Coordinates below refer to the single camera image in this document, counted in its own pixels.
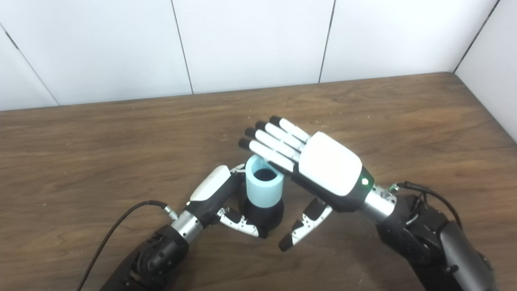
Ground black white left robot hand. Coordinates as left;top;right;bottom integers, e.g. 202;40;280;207
184;163;268;239

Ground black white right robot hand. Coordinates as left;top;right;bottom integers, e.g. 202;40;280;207
238;116;375;252

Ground light-blue hose piece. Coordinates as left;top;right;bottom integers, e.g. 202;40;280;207
245;154;286;209

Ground black flared nozzle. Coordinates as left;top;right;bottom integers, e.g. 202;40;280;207
243;198;284;237

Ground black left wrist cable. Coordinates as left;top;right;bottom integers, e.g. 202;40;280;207
77;201;179;291

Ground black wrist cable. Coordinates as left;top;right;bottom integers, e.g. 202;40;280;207
77;201;179;291
388;181;463;231

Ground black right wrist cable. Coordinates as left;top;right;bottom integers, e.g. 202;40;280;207
388;181;463;231

